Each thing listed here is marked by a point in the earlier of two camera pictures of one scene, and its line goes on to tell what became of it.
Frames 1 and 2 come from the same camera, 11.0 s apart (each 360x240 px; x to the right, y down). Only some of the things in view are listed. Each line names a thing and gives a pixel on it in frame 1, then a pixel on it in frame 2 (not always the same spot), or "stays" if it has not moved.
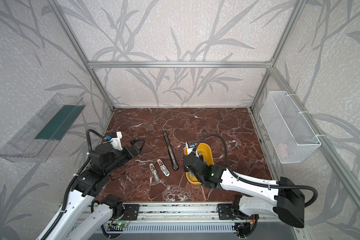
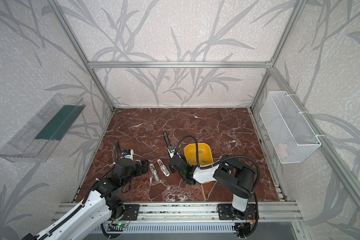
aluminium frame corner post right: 297,8 stays
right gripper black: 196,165 → 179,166
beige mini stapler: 155,172 stays
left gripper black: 128,150 → 142,167
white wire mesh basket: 291,140 stays
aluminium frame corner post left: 78,44 stays
